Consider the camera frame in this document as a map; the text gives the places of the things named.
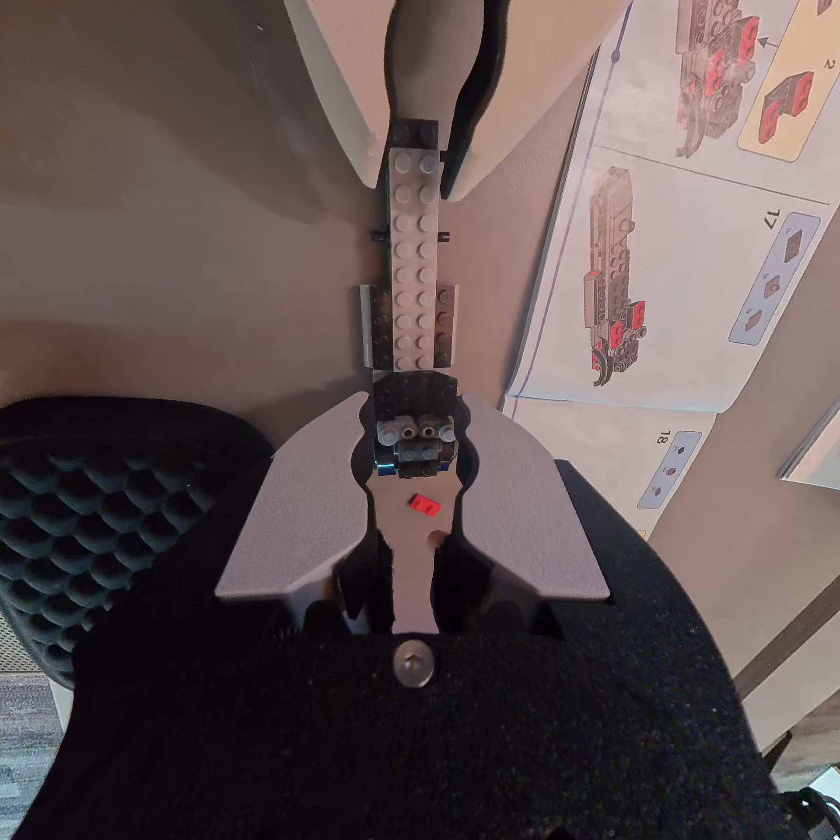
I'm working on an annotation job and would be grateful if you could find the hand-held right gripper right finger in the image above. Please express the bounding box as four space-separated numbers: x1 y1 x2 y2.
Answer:
430 392 613 634

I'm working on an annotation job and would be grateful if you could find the open brick instruction booklet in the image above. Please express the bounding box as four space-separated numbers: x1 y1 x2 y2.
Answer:
502 0 840 542

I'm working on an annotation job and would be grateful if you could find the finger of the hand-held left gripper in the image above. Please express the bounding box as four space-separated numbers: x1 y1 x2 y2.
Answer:
441 0 636 201
283 0 403 190

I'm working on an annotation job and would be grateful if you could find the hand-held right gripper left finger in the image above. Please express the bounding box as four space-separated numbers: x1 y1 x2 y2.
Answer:
215 391 395 636

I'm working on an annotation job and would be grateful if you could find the grey black toy brick model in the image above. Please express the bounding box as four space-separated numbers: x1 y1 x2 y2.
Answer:
357 120 468 480

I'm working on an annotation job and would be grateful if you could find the instruction booklet with car cover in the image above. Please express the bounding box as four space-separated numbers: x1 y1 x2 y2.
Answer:
780 410 840 488

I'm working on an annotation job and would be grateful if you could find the grey desk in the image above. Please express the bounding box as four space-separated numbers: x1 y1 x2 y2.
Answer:
0 0 840 762

